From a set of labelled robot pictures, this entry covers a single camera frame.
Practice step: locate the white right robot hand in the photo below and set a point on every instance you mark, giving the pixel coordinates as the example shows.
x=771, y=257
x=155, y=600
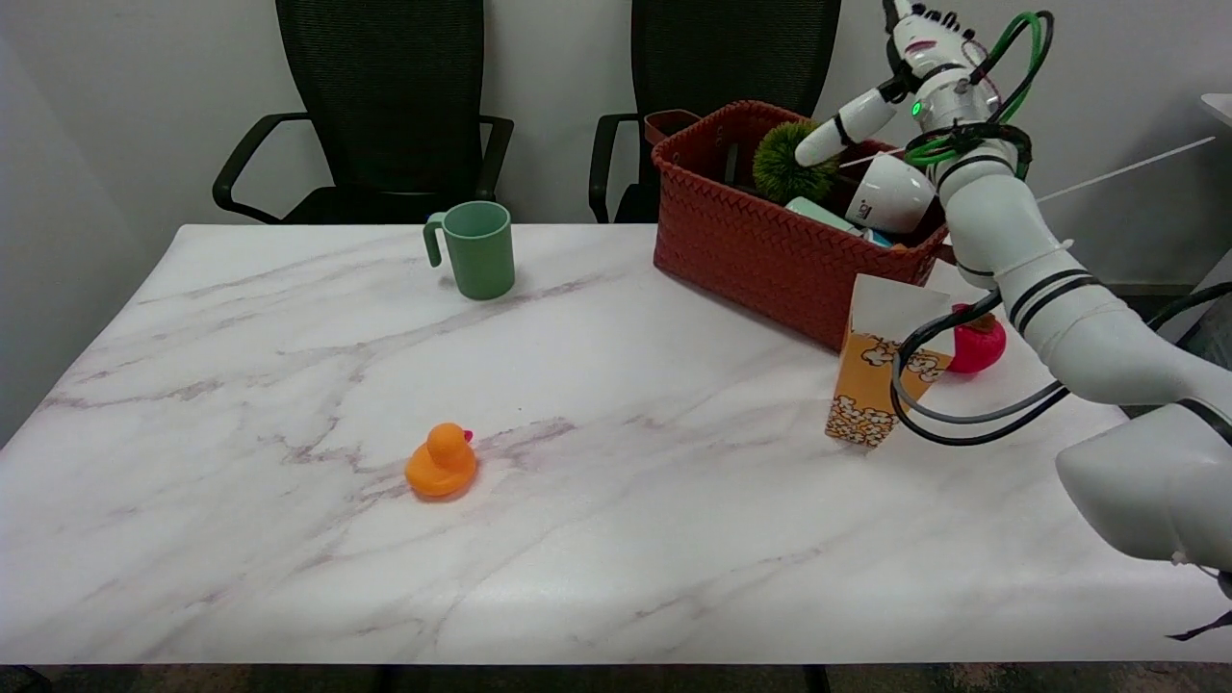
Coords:
x=929, y=53

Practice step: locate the green ball plant white pot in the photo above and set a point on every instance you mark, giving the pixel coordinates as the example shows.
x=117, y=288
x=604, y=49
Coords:
x=890, y=197

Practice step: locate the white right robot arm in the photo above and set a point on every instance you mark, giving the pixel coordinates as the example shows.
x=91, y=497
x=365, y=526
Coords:
x=1088, y=327

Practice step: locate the teal item in basket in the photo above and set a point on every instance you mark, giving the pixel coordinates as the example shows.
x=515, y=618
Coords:
x=816, y=214

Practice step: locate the red woven basket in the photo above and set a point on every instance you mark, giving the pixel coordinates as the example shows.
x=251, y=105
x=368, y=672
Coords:
x=751, y=250

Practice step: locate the black mesh office chair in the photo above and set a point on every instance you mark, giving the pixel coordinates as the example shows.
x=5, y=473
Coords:
x=385, y=96
x=736, y=48

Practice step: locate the pink round toy fruit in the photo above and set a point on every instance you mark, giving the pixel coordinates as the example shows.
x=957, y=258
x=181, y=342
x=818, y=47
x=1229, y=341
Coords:
x=980, y=346

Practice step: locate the orange popcorn box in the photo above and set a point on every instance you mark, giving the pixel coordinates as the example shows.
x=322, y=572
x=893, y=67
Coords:
x=866, y=385

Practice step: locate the green plastic mug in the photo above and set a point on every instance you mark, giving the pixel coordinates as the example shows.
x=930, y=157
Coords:
x=478, y=250

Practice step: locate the orange rubber duck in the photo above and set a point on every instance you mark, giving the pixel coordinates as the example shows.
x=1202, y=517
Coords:
x=441, y=467

